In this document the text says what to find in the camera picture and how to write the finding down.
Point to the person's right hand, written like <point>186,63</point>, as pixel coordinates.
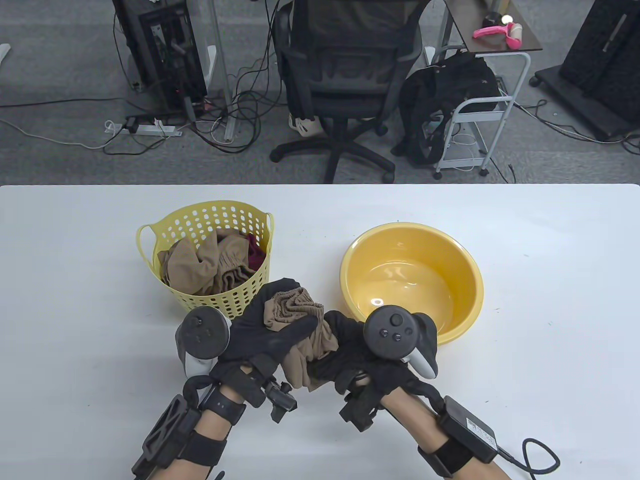
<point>350,350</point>

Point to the person's left hand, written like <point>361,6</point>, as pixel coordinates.
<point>250,340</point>

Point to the black hand controller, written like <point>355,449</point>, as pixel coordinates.
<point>202,332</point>
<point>392,332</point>

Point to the tan shorts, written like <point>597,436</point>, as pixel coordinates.
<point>300,360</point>
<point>195,265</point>

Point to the maroon shorts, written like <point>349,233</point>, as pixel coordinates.
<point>256,257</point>

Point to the person's right forearm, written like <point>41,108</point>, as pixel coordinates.
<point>410,420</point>

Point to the black right forearm box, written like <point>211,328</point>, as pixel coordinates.
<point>470,430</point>

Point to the person's left forearm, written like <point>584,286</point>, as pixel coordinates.
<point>210,427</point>

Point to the yellow perforated plastic basket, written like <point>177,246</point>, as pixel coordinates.
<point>230,300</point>

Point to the black left wrist band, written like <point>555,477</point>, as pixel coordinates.
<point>225,406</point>

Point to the black left controller tether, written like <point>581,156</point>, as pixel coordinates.
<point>192,387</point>

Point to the black controller tether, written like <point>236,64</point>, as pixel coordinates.
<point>192,387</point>
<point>432,397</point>

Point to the black right controller tether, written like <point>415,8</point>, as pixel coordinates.
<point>432,397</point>

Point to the yellow plastic basin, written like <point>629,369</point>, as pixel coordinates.
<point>410,270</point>

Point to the white shoe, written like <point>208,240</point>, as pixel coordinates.
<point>305,125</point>

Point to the white power strip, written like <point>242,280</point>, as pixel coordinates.
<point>150,130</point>

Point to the black mesh office chair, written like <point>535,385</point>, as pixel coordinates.
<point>345,85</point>

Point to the black backpack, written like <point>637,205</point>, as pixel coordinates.
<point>440,95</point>

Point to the white rolling cart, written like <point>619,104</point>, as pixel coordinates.
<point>480,105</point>

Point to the black open computer tower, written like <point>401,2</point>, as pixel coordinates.
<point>165,55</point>

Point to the metal desk leg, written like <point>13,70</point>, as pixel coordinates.
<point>220,30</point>

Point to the pink plastic tool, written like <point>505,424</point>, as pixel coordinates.
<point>492,32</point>

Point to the small black round device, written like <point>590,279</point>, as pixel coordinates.
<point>492,19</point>

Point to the black wheeled stand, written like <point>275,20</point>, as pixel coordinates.
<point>595,65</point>

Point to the white object at edge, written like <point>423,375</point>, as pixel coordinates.
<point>4,52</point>

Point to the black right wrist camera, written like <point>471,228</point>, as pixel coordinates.
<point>360,407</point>

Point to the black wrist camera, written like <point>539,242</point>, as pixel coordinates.
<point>360,407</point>
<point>280,400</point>

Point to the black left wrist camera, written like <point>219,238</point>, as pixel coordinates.
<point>280,400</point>

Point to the black left forearm mount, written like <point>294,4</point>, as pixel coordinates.
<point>167,435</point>

